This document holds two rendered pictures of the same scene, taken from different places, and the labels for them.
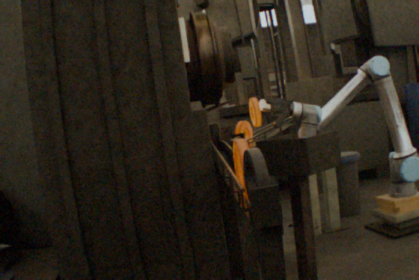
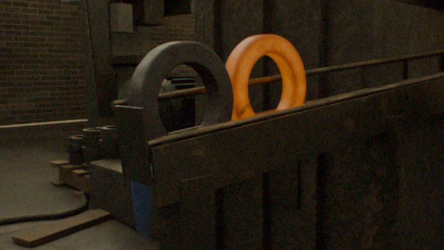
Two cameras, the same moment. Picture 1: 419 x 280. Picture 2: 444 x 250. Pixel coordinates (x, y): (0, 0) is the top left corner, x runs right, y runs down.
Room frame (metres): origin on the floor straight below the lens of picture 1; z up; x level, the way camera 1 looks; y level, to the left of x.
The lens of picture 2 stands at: (0.99, -0.73, 0.70)
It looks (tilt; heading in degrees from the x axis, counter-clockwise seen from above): 7 degrees down; 53
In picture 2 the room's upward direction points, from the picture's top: straight up
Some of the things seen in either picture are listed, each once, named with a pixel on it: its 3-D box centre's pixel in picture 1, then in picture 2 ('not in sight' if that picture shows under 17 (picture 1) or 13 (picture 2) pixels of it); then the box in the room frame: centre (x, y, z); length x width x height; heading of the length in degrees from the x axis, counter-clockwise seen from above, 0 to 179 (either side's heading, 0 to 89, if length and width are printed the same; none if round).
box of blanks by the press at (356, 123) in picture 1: (326, 144); not in sight; (5.00, -1.14, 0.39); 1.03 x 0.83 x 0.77; 109
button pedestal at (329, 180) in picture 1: (329, 182); not in sight; (3.20, -0.72, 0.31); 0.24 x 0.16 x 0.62; 4
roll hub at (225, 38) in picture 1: (225, 55); not in sight; (2.47, -0.13, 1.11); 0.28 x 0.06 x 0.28; 4
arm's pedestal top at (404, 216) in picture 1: (403, 210); not in sight; (2.89, -1.13, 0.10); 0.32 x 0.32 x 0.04; 11
